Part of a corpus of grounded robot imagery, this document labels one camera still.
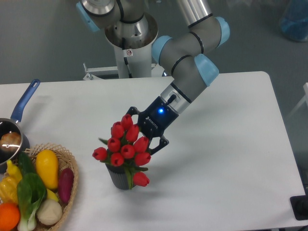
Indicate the blue handled saucepan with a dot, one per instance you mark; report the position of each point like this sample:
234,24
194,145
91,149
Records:
12,125

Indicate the beige garlic bulb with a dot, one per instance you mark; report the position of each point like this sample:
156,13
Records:
49,212

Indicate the white frame at right edge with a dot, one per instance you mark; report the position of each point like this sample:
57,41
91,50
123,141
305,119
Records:
303,102

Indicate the orange fruit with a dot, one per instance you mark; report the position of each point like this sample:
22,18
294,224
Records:
9,216

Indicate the yellow bell pepper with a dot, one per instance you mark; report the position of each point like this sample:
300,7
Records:
8,190

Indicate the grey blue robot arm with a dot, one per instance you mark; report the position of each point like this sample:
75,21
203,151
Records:
183,58

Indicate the woven wicker basket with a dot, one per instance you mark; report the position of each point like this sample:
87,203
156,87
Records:
65,160

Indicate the red tulip bouquet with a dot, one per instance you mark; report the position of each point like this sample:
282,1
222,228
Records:
126,149

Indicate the dark grey ribbed vase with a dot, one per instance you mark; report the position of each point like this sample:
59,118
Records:
118,177

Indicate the brown bun in pan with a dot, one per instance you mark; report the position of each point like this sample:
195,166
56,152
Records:
10,142

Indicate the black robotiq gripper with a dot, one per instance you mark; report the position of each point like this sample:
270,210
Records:
154,120

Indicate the purple eggplant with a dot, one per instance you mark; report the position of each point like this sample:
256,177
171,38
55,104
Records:
65,185

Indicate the blue translucent container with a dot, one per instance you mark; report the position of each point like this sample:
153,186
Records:
294,21

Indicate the green bok choy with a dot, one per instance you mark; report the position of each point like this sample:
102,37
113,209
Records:
30,192

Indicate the yellow squash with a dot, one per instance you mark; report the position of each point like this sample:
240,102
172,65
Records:
47,168

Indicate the dark green cucumber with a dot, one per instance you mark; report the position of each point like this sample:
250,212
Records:
25,164

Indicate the black device at table edge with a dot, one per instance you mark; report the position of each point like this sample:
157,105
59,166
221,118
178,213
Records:
300,206

